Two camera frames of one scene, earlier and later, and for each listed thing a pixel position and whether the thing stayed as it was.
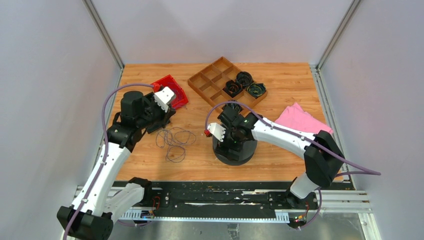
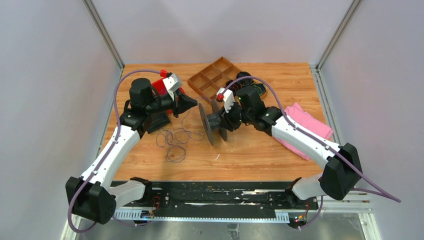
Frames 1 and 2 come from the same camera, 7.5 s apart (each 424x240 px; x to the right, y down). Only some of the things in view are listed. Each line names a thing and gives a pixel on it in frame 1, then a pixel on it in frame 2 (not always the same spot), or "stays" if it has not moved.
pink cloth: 294,115 stays
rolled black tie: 244,78 stays
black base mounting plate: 222,198 stays
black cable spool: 234,153 → 212,121
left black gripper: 165,116 → 182,103
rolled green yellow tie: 256,89 stays
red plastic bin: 168,81 → 160,87
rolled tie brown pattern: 232,87 stays
